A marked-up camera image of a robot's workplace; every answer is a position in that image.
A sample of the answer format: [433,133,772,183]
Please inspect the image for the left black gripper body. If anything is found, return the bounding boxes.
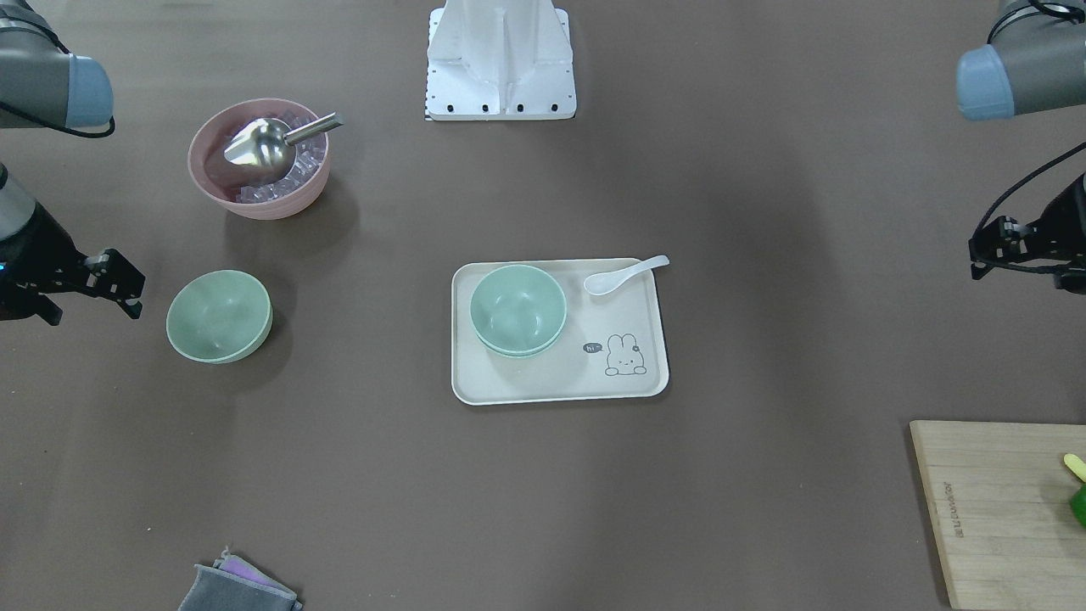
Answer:
[967,175,1085,295]

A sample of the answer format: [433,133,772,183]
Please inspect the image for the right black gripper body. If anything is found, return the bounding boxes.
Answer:
[1,204,146,326]

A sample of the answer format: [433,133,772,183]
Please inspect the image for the green bowl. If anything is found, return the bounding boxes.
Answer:
[473,334,561,359]
[468,264,568,351]
[165,270,274,365]

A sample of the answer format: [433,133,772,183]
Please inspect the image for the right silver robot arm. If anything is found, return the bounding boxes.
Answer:
[1,1,146,326]

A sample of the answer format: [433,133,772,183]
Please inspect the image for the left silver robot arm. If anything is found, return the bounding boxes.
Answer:
[955,1,1085,294]

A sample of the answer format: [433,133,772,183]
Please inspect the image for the pink bowl with ice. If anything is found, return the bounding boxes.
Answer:
[187,98,331,221]

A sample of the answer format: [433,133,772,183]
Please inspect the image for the yellow plastic knife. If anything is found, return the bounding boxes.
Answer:
[1061,451,1086,484]

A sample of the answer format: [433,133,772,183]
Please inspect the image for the metal ice scoop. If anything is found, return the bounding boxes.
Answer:
[222,113,345,171]

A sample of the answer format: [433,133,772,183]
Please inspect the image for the bamboo cutting board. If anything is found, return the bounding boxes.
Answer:
[909,420,1085,610]

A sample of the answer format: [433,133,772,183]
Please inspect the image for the green lime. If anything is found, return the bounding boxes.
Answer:
[1069,484,1086,529]

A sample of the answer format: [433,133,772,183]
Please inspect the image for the grey folded cloth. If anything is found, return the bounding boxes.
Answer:
[178,548,304,610]

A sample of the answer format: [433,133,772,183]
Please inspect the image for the cream bunny serving tray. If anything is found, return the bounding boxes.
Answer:
[451,258,670,406]

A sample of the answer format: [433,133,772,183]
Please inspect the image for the white ceramic soup spoon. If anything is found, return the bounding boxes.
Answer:
[583,255,670,295]

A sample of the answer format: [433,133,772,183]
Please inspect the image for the green bowl on tray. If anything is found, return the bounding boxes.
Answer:
[473,334,561,359]

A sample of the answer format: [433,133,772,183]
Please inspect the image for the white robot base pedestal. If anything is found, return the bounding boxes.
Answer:
[424,1,578,120]

